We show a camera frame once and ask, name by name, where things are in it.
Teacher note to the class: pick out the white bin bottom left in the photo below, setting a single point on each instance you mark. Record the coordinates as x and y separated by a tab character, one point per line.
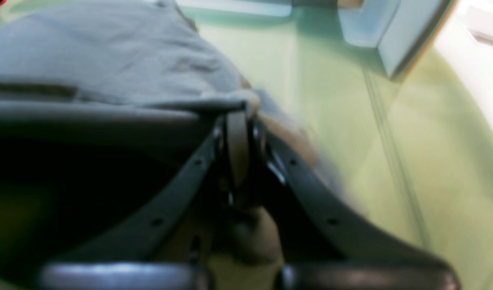
400	30

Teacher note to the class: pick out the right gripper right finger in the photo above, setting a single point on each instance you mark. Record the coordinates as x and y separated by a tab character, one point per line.
327	245

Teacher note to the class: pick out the pale green table cloth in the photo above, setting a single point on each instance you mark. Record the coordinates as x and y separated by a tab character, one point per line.
415	156

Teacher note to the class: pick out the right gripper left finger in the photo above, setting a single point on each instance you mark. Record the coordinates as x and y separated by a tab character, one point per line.
121	257

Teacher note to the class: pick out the grey t-shirt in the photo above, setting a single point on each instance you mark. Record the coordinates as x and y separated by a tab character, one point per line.
130	74

